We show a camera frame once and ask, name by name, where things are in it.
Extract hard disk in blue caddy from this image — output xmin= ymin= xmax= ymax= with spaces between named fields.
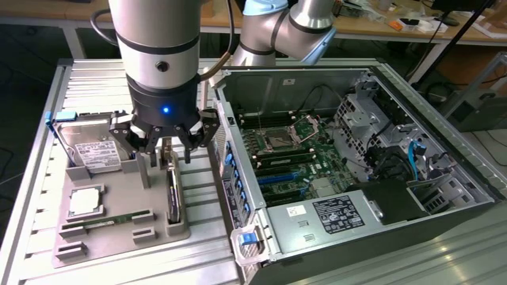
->
xmin=44 ymin=109 xmax=136 ymax=175

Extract black plastic fan shroud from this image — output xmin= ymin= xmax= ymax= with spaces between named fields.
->
xmin=344 ymin=179 xmax=431 ymax=225

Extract black looped wire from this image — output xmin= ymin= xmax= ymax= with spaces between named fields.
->
xmin=299 ymin=84 xmax=344 ymax=118

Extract silver chipset heat sink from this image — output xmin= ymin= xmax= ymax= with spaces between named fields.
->
xmin=311 ymin=179 xmax=336 ymax=197

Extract green motherboard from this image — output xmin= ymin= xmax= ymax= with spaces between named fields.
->
xmin=239 ymin=114 xmax=370 ymax=207

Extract blue disk wire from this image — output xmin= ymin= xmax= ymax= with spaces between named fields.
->
xmin=407 ymin=139 xmax=427 ymax=182

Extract graphics card with metal bracket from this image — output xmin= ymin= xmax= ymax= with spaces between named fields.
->
xmin=158 ymin=136 xmax=187 ymax=225

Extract silver power supply unit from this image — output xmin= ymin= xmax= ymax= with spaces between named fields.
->
xmin=266 ymin=189 xmax=386 ymax=256

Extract metal socket cover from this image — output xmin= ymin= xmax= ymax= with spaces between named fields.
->
xmin=288 ymin=115 xmax=322 ymax=143

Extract black floor unit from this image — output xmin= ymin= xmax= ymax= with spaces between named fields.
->
xmin=447 ymin=90 xmax=507 ymax=133

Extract wooden desk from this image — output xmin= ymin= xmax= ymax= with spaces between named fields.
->
xmin=0 ymin=0 xmax=507 ymax=47

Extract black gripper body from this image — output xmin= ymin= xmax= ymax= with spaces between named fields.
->
xmin=127 ymin=75 xmax=202 ymax=129

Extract green RAM stick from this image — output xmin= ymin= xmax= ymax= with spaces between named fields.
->
xmin=63 ymin=215 xmax=154 ymax=231

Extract silver perforated disk bay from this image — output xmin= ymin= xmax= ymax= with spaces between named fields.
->
xmin=335 ymin=93 xmax=397 ymax=185

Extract grey parts rack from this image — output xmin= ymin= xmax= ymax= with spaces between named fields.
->
xmin=51 ymin=148 xmax=192 ymax=270

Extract open black PC case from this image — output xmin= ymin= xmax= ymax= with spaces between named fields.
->
xmin=200 ymin=65 xmax=499 ymax=285

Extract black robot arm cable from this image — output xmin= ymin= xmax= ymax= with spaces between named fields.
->
xmin=90 ymin=0 xmax=235 ymax=83

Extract blue expansion slot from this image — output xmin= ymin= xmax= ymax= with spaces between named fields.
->
xmin=256 ymin=172 xmax=304 ymax=186

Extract RAM stick with white label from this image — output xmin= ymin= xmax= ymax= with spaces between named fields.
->
xmin=255 ymin=153 xmax=314 ymax=170

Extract black stand pole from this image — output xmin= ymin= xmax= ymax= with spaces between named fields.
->
xmin=407 ymin=0 xmax=498 ymax=84

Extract white plastic desk item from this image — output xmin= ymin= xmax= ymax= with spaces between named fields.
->
xmin=398 ymin=17 xmax=449 ymax=34

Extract silver CPU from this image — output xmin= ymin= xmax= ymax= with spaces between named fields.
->
xmin=70 ymin=188 xmax=103 ymax=216

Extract CPU socket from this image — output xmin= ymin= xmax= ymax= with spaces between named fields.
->
xmin=263 ymin=127 xmax=296 ymax=149

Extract black wire bundle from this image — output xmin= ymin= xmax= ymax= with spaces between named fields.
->
xmin=362 ymin=130 xmax=415 ymax=183

